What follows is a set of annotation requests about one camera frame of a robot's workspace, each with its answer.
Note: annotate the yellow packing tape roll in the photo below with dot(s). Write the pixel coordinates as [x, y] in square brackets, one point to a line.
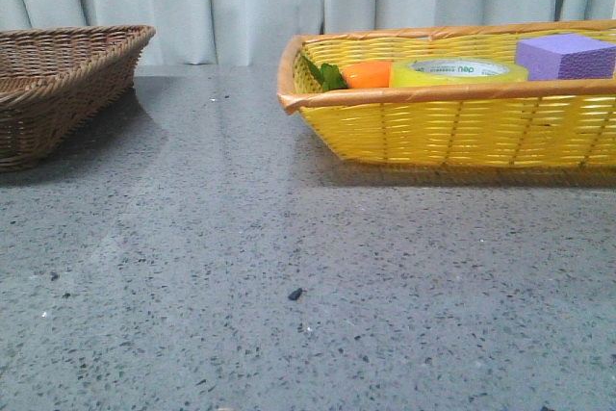
[430, 71]

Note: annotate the small black debris chip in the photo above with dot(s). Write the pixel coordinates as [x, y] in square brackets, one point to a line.
[296, 294]

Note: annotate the orange toy carrot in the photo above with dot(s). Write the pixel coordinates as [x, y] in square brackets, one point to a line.
[365, 75]

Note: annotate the yellow woven plastic basket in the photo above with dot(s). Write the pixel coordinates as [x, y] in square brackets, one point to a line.
[569, 123]

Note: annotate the brown wicker basket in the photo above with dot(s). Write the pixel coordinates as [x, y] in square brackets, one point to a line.
[54, 80]

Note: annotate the purple foam block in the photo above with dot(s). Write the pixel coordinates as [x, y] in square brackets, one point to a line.
[566, 57]

